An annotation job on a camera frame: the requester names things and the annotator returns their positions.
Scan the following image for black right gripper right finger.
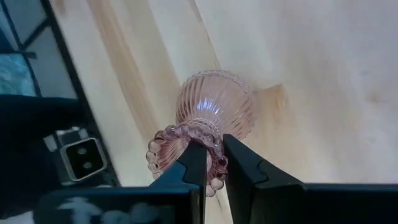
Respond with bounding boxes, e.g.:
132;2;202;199
223;133;398;224

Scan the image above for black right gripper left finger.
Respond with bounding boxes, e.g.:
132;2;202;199
32;139;208;224

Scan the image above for pink glass candle holder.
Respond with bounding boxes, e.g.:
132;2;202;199
146;70;257;197

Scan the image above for grey power socket box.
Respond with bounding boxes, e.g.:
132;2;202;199
43;126;109;187

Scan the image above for black metal table frame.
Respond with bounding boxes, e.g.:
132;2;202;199
39;0;121;187

